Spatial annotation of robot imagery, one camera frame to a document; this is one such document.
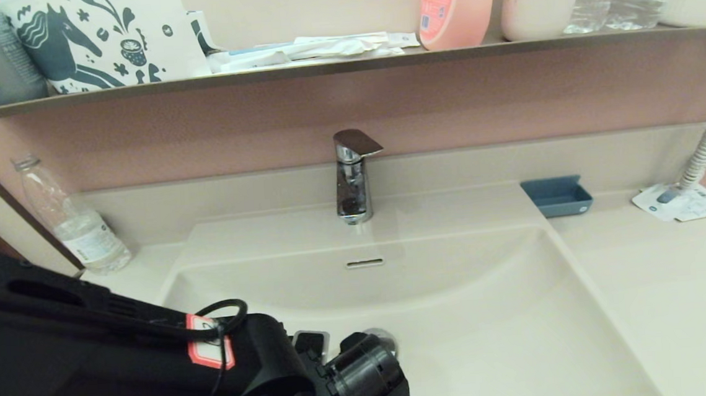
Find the chrome faucet body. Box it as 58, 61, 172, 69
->
332, 144, 374, 226

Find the brown wall shelf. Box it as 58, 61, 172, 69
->
0, 21, 706, 123

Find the white blue flat packet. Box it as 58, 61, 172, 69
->
207, 41, 294, 73

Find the white crumpled wrapper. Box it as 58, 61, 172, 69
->
289, 29, 409, 63

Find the pink detergent bottle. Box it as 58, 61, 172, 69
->
416, 0, 503, 52

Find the blue soap dish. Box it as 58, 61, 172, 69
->
519, 174, 595, 220

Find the white bag with horse print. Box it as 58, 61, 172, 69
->
0, 0, 212, 99

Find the chrome drain stopper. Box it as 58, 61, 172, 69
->
362, 325, 399, 356

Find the chrome faucet lever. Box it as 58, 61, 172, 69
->
333, 127, 385, 162

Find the small white dark printed box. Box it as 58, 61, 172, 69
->
186, 7, 226, 56

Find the capless clear plastic bottle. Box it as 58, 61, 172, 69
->
11, 147, 134, 279

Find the white sink basin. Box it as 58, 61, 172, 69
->
152, 174, 666, 396

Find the small white printed sachet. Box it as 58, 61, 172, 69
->
386, 30, 423, 49

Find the left arm smooth black cable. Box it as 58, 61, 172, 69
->
149, 299, 250, 346

